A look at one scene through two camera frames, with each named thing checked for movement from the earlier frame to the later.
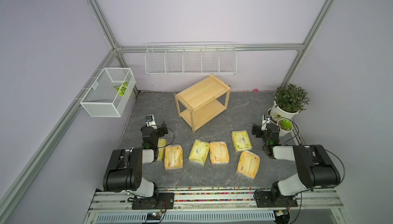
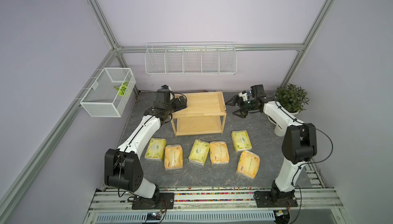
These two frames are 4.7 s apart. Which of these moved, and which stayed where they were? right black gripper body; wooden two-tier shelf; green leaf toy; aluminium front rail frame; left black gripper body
Moved: left black gripper body; right black gripper body; wooden two-tier shelf
Stayed: green leaf toy; aluminium front rail frame
